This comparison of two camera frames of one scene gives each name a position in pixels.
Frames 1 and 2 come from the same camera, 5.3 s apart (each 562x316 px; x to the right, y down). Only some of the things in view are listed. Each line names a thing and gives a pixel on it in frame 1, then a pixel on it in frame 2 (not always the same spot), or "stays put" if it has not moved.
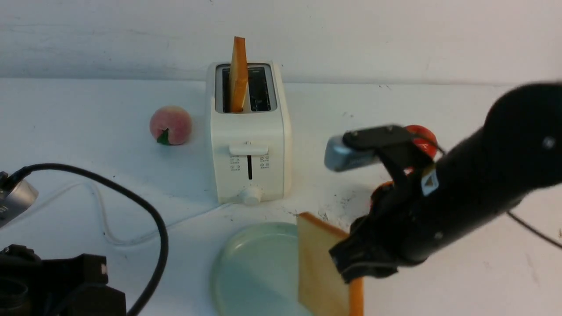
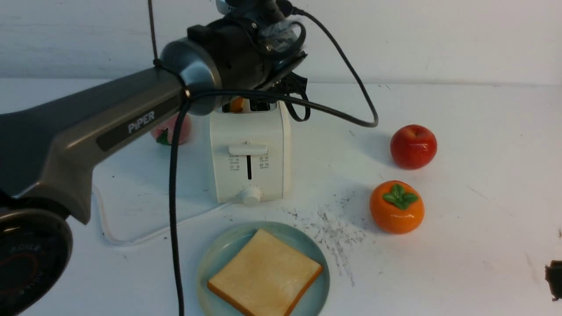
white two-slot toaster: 252,148 stays put
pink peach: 171,125 stays put
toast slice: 322,289 to 265,276
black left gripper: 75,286 to 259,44
